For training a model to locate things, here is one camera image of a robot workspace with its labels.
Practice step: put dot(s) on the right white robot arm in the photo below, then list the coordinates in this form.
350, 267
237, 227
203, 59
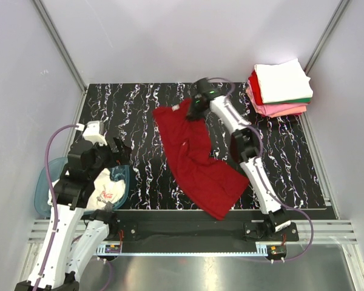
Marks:
246, 149

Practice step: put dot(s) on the left aluminium corner post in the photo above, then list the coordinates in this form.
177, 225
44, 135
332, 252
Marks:
56, 38

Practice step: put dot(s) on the dark red t shirt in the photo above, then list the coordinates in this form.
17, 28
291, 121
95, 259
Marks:
211, 184

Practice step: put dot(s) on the white t shirt in basket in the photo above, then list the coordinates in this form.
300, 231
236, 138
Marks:
111, 189

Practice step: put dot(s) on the white slotted cable duct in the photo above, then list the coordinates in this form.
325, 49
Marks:
158, 250

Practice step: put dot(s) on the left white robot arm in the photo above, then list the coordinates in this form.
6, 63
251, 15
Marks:
61, 261

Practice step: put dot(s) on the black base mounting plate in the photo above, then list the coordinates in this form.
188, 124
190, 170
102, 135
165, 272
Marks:
244, 224

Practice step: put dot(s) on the folded pink t shirt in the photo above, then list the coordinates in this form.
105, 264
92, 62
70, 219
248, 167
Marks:
251, 97

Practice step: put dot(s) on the blue plastic basket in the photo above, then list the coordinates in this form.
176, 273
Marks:
42, 199

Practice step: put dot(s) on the folded green t shirt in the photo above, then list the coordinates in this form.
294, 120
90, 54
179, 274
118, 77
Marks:
290, 101

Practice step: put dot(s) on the folded salmon t shirt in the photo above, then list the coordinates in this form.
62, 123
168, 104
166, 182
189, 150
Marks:
273, 111

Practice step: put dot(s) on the folded white t shirt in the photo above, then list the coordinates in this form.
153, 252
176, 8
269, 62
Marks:
283, 81

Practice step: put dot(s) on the black marbled table mat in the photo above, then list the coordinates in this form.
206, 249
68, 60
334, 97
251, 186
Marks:
126, 111

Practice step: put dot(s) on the folded red t shirt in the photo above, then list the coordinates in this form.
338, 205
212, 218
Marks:
253, 80

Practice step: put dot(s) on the right aluminium corner post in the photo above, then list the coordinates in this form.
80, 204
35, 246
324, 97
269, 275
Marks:
327, 33

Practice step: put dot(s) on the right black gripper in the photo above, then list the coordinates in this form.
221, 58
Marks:
193, 114

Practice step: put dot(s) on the aluminium corner post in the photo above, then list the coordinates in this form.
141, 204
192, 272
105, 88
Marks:
56, 38
327, 33

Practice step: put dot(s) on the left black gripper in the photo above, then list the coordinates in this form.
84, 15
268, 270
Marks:
121, 157

